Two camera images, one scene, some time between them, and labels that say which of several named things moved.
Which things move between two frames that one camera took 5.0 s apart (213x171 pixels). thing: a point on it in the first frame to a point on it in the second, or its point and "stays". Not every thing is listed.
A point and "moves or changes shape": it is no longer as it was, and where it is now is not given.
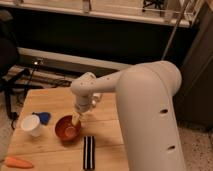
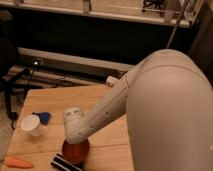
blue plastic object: [43, 116] stays
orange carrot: [18, 162] stays
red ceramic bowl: [66, 129] moves or changes shape
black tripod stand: [17, 86] stays
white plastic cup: [31, 123] stays
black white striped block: [89, 153] to [61, 162]
